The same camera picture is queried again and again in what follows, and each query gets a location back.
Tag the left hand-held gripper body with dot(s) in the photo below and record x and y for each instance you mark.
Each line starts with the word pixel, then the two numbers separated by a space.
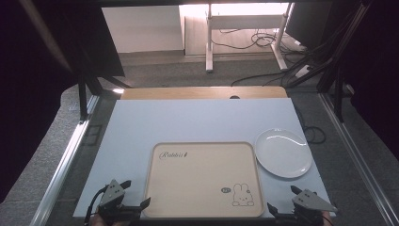
pixel 113 193

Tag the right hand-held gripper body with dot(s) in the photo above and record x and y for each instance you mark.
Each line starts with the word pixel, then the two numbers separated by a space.
pixel 310 201

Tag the person's right hand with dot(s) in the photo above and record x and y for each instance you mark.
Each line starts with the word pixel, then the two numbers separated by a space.
pixel 327 218

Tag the person's left hand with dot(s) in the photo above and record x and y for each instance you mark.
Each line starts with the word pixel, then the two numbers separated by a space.
pixel 97 222

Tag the white round plate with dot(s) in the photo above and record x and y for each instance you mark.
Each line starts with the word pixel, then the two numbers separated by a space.
pixel 282 153

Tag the beige tray with rabbit print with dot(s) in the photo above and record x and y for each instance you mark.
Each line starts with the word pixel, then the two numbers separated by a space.
pixel 200 182

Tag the white board sheet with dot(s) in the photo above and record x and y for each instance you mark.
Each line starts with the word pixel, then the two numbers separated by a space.
pixel 188 121

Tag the black metal stand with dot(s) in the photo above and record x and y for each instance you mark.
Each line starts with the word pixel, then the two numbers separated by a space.
pixel 338 94
pixel 82 100

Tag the white power strip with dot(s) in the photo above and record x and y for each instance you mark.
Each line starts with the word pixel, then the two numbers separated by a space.
pixel 302 71

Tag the dark curtain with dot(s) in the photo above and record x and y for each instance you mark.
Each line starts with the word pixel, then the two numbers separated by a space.
pixel 31 94
pixel 379 78

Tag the white cabinet panel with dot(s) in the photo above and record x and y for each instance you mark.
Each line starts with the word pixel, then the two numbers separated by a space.
pixel 141 28

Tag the dark monitor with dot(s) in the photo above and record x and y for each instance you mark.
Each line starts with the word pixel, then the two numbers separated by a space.
pixel 309 25

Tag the aluminium rail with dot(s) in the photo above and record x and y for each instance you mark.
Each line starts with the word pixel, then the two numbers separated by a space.
pixel 354 150
pixel 62 166

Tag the white desk frame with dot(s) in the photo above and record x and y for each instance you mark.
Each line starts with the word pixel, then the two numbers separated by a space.
pixel 209 47

